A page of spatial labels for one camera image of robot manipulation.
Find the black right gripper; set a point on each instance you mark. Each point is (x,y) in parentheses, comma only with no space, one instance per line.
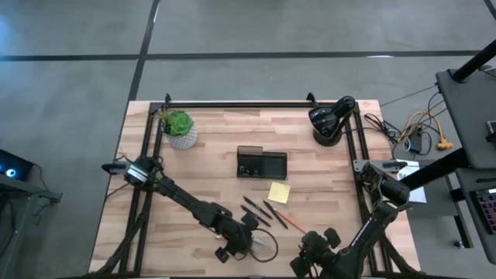
(315,250)

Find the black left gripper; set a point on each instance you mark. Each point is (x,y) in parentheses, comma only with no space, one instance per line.
(236,238)

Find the black pen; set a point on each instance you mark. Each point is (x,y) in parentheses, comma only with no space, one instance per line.
(255,216)
(275,214)
(257,207)

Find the orange pencil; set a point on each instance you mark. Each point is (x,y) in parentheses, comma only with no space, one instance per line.
(292,221)

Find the yellow sticky note pad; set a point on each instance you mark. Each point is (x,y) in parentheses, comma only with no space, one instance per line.
(279,192)

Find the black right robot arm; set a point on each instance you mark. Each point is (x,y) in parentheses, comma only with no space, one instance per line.
(364,232)

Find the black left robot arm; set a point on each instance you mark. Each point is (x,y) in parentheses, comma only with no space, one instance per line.
(182,197)

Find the black mesh desk organizer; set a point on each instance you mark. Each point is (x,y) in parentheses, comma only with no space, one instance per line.
(271,164)

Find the grey metal mounting plate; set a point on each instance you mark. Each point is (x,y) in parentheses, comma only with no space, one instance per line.
(360,166)

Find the white triangle-pattern plant pot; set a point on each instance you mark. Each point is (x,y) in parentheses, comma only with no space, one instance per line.
(185,140)

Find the white paper sheet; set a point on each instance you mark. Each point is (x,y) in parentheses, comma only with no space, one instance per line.
(410,170)

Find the green succulent plant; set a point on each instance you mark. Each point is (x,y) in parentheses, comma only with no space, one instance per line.
(179,123)

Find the black gooseneck desk lamp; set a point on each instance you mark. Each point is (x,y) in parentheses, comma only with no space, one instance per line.
(329,120)

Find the black stand beam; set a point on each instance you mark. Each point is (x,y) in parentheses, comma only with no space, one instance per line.
(438,168)

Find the black power adapter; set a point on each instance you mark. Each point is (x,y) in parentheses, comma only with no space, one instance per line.
(416,141)

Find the backlit keyboard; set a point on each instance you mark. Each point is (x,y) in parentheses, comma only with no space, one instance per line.
(486,211)

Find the grey side table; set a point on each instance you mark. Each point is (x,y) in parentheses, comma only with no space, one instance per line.
(465,116)

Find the grey equipment stand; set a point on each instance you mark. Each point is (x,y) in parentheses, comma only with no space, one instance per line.
(23,188)

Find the black box with blue light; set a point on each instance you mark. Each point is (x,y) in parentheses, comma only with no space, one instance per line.
(15,166)

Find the black pole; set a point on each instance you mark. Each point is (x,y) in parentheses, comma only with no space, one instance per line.
(474,62)

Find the black table frame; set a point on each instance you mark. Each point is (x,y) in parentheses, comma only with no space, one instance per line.
(151,147)

